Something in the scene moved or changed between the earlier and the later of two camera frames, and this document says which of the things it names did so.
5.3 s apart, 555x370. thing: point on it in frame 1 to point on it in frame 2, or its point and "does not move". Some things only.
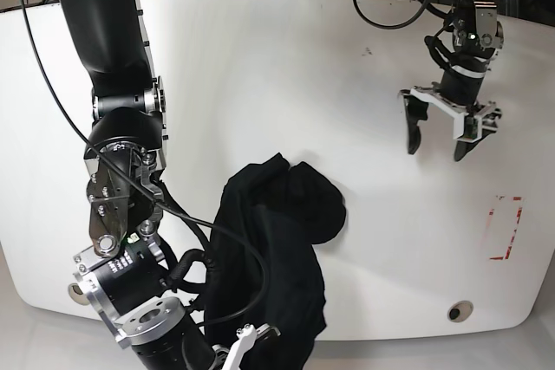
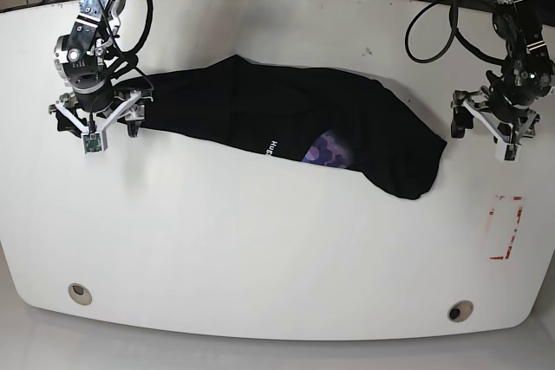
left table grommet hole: x=77 y=295 does not move
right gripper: x=469 y=121 to x=503 y=114
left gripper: x=247 y=334 to x=94 y=110
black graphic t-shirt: x=264 y=265 to x=340 y=119
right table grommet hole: x=460 y=310 does not move
